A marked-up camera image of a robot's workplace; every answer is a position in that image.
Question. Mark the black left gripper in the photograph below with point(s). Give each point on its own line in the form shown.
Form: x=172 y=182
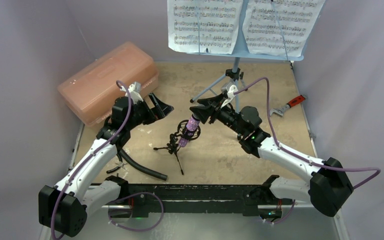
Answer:
x=159 y=111

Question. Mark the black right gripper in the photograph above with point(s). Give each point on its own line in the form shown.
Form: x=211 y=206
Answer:
x=216 y=109

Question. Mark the purple glitter microphone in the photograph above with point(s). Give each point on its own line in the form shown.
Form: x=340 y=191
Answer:
x=190 y=132

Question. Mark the black microphone shock mount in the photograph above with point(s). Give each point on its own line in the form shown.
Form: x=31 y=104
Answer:
x=172 y=146

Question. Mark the light blue music stand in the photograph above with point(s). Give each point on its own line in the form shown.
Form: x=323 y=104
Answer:
x=240 y=51

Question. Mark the sheet music page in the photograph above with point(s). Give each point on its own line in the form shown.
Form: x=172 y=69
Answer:
x=280 y=27
x=203 y=26

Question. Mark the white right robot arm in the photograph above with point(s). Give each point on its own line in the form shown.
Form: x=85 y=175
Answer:
x=323 y=183

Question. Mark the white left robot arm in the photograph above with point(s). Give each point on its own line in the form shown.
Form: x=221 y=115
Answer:
x=65 y=206

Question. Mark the black foam tube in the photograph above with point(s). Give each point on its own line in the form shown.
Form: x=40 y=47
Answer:
x=140 y=167

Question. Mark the black pliers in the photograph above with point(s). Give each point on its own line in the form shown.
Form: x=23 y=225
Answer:
x=119 y=165

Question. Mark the translucent pink storage box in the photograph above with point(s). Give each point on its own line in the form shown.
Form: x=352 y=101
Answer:
x=91 y=92

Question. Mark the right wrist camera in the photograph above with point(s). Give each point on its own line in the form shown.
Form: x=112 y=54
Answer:
x=228 y=92

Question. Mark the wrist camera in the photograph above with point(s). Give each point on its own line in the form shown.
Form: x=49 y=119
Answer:
x=132 y=91
x=228 y=92

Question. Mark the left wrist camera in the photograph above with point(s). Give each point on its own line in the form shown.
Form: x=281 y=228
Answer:
x=132 y=91

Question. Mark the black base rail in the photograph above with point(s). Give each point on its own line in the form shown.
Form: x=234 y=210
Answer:
x=248 y=200

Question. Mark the red handled wrench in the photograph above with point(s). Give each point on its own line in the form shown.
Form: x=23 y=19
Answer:
x=293 y=102

